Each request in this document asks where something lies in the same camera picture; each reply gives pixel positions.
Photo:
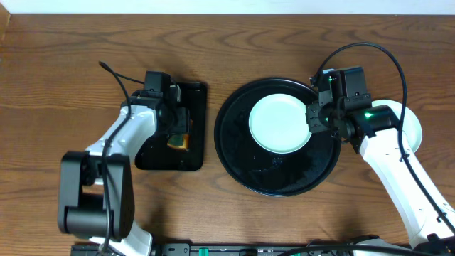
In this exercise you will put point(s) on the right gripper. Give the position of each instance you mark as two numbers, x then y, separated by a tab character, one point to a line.
315	124

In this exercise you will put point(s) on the light blue plate top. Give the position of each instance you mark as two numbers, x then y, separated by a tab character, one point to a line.
278	123

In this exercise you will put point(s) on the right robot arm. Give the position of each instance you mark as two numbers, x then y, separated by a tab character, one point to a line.
387	135

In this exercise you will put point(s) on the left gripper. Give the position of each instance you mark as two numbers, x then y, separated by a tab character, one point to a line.
182	124

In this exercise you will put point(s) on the light blue plate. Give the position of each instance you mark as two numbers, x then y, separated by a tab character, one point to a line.
278	123
411	127

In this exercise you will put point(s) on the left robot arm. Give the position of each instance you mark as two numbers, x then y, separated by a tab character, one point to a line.
96	198

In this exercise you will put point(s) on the black rectangular tray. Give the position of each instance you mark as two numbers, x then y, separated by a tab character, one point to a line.
154	155

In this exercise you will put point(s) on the orange green scrub sponge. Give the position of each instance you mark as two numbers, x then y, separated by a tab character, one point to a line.
180	142

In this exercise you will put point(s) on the black round tray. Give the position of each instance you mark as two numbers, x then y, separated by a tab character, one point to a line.
258	169

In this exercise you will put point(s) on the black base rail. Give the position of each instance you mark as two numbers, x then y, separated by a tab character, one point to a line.
182	249

